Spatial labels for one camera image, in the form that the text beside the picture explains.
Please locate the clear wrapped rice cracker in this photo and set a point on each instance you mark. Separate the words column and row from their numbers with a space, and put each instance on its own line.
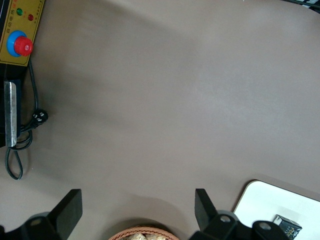
column 136, row 237
column 153, row 237

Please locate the round wicker basket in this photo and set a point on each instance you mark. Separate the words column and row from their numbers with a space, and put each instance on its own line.
column 125, row 231

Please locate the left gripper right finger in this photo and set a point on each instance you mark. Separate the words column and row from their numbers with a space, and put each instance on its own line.
column 205, row 215

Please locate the red emergency stop button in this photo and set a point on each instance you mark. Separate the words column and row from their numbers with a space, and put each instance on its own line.
column 23, row 46

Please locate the black yellow control box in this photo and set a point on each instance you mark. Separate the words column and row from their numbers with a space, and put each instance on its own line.
column 15, row 15

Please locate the silver metal bar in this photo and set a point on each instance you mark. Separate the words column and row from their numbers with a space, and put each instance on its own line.
column 10, row 112

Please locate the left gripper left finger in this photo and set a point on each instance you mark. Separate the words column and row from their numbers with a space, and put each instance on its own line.
column 66, row 215

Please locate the cream plastic tray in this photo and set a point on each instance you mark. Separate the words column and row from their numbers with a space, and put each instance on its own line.
column 265, row 200

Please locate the small black square box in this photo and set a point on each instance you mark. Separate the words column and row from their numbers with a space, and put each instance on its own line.
column 288, row 225

